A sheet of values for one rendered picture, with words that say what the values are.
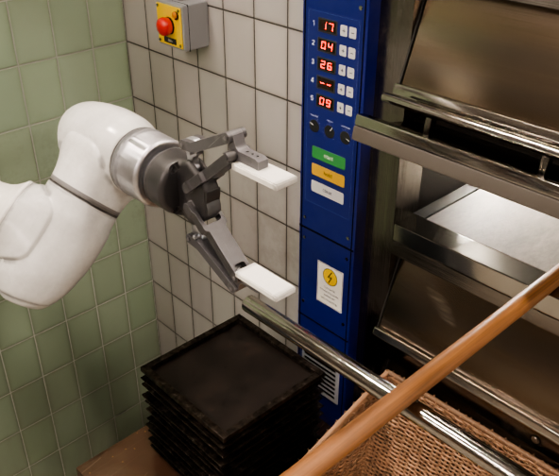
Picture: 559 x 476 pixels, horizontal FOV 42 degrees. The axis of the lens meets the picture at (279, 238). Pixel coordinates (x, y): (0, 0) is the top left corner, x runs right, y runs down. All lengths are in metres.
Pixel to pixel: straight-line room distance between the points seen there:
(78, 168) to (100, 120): 0.07
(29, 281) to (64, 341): 1.27
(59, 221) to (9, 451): 1.48
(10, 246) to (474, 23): 0.77
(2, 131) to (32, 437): 0.96
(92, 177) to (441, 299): 0.77
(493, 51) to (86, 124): 0.63
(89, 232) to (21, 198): 0.09
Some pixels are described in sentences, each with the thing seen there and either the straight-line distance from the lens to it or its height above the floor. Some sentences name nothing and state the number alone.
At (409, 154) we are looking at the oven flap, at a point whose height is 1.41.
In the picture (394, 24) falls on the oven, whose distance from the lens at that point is 1.31.
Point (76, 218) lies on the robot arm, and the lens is 0.95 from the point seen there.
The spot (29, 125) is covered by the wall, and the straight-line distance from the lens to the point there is 1.91.
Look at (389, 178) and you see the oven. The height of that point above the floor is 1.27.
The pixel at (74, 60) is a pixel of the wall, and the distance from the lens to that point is 1.93.
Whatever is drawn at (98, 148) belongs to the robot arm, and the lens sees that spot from 0.95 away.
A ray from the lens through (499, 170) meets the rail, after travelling 1.08.
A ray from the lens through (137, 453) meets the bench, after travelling 1.80.
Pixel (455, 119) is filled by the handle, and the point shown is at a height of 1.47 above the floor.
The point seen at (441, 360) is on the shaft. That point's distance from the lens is 1.06.
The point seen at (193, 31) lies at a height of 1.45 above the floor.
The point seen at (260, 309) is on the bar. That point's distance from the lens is 1.19.
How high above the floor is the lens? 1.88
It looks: 31 degrees down
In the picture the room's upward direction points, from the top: straight up
